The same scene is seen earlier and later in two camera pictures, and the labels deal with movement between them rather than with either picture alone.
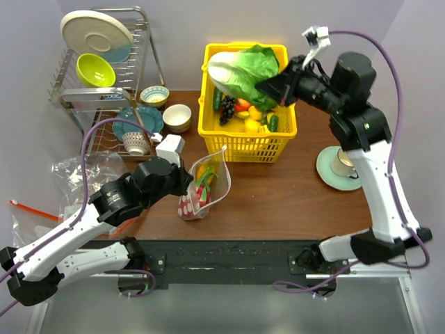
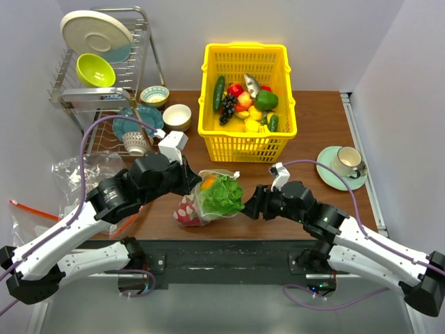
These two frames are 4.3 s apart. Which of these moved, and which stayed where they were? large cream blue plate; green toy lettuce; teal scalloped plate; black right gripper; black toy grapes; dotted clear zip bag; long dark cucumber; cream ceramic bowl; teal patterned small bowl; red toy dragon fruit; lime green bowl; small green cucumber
Moved: dotted clear zip bag; green toy lettuce; red toy dragon fruit; black right gripper
Stayed: lime green bowl; black toy grapes; teal patterned small bowl; cream ceramic bowl; large cream blue plate; long dark cucumber; small green cucumber; teal scalloped plate
